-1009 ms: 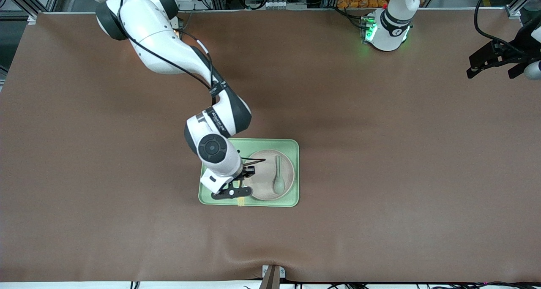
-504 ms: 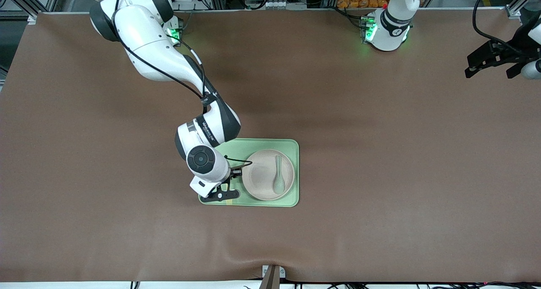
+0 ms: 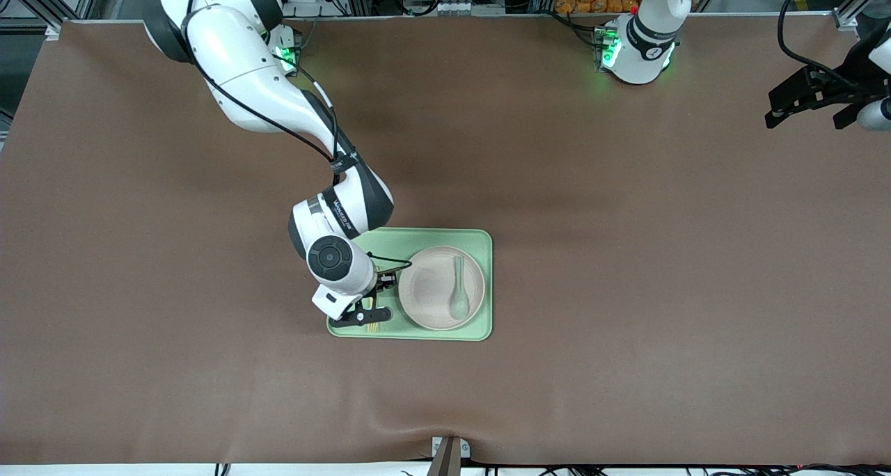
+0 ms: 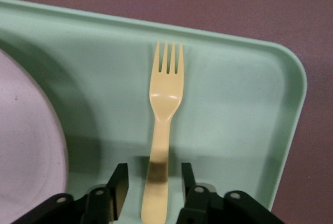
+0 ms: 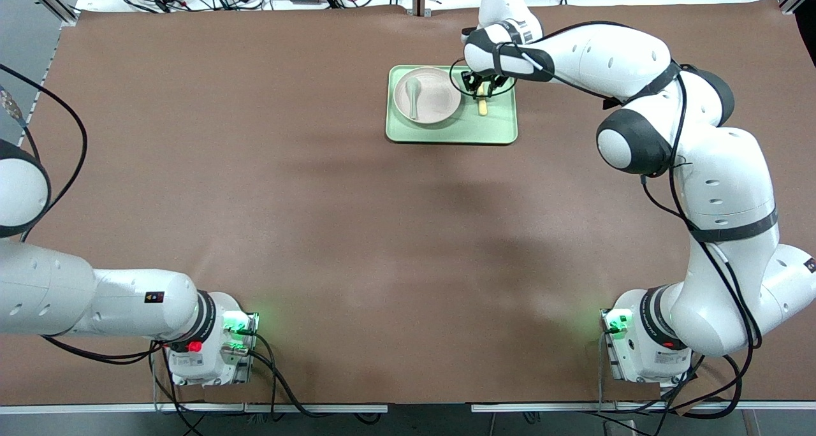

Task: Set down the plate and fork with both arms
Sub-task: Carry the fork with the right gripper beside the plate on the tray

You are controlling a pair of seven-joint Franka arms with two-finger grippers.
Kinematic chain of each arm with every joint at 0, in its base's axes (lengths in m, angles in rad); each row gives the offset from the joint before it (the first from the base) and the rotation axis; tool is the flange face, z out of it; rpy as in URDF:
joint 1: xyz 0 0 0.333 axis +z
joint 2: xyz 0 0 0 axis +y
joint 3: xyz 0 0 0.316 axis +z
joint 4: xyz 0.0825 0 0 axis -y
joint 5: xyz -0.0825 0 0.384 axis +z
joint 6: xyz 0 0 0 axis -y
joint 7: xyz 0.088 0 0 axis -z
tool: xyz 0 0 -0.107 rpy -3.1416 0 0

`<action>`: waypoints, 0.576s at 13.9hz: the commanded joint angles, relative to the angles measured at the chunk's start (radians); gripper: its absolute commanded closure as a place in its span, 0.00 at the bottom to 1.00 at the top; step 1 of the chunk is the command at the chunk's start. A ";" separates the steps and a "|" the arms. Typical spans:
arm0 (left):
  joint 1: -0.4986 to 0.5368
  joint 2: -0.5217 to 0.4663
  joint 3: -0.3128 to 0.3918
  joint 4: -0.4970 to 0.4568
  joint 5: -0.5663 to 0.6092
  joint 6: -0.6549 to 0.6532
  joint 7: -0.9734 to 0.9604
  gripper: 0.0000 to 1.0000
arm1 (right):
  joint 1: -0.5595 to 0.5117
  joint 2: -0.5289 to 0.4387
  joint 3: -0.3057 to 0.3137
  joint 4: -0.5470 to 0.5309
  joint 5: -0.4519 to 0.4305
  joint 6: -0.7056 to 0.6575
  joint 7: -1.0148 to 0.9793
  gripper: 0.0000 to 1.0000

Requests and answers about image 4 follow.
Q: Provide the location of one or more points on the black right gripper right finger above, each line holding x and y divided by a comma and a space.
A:
203, 205

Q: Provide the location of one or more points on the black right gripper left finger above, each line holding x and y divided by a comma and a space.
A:
104, 203

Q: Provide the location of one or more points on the round white plate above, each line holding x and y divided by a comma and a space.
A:
26, 130

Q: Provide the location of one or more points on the yellow plastic fork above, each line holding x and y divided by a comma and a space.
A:
166, 91

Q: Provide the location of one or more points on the green rectangular tray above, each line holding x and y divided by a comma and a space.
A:
234, 104

